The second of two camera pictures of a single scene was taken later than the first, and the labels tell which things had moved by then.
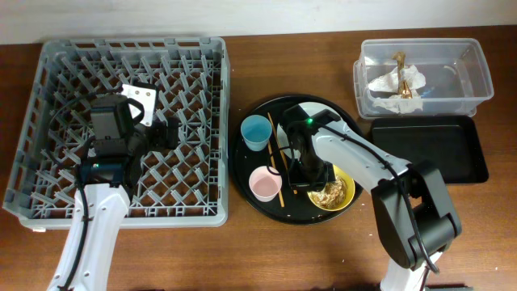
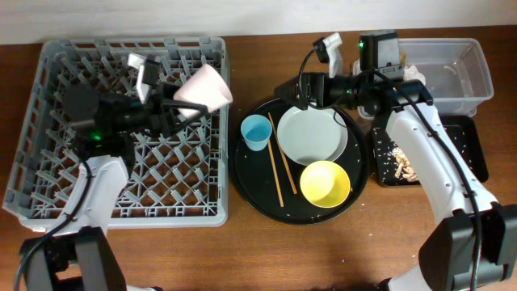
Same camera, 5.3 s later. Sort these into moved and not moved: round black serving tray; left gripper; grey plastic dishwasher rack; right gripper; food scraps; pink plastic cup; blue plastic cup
Moved: pink plastic cup; left gripper; right gripper; food scraps
Not moved: round black serving tray; grey plastic dishwasher rack; blue plastic cup
